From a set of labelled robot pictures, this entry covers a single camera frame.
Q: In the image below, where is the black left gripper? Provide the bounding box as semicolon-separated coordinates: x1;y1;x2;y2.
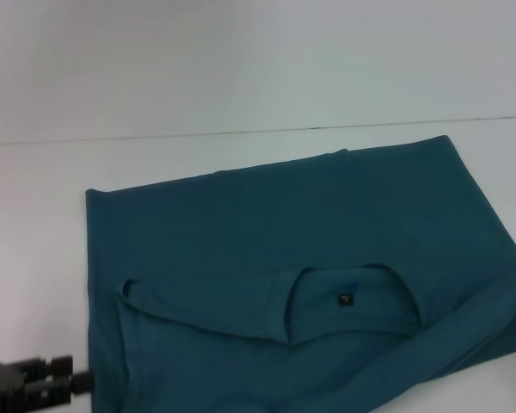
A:
0;354;95;413

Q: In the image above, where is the teal T-shirt white print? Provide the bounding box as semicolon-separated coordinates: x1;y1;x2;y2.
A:
84;134;516;413

